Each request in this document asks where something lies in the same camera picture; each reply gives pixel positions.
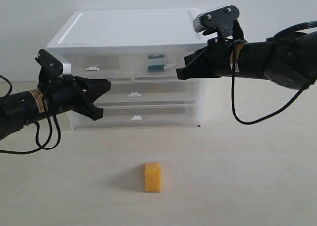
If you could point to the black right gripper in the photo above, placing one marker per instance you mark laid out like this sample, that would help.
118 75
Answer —
213 61

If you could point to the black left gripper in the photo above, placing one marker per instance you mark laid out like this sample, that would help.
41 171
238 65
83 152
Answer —
60 94

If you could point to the white bottle teal label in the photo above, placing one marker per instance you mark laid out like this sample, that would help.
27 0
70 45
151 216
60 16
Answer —
156 62

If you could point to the yellow cheese block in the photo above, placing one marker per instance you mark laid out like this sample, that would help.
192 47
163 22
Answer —
152 177

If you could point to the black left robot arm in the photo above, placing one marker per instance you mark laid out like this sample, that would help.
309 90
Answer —
18 110

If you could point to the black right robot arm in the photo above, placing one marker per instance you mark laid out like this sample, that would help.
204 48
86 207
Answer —
288 59

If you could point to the middle wide clear drawer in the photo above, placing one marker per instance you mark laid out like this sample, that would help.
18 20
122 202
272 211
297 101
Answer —
137 93

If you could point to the wide clear drawer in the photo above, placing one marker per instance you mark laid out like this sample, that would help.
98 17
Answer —
140 116
137 93

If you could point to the bottom wide clear drawer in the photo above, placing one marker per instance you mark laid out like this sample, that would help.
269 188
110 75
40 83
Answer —
140 116

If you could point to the white plastic drawer cabinet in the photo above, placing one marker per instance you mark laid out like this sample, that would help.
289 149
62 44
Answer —
129 32

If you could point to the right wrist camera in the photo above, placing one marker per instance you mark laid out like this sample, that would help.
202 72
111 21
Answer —
221 18

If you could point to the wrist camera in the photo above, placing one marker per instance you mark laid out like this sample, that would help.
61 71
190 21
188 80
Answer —
221 18
54 63

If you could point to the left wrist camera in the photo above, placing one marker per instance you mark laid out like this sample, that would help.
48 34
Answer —
54 63

